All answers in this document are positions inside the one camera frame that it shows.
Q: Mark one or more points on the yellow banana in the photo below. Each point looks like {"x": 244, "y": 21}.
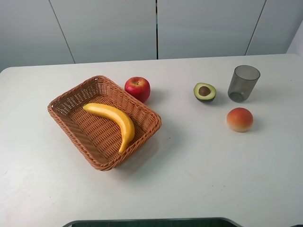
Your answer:
{"x": 119, "y": 117}

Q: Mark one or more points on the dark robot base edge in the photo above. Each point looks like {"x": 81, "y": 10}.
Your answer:
{"x": 162, "y": 222}

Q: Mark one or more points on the brown wicker basket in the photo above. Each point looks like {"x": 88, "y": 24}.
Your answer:
{"x": 98, "y": 139}

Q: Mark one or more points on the red apple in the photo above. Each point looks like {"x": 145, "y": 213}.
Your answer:
{"x": 139, "y": 88}

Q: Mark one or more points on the halved avocado with pit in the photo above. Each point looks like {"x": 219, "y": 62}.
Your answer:
{"x": 204, "y": 92}

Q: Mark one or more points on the orange peach fruit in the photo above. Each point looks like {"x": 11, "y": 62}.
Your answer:
{"x": 239, "y": 119}

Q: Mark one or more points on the grey translucent plastic cup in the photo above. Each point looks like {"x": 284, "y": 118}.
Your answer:
{"x": 242, "y": 83}

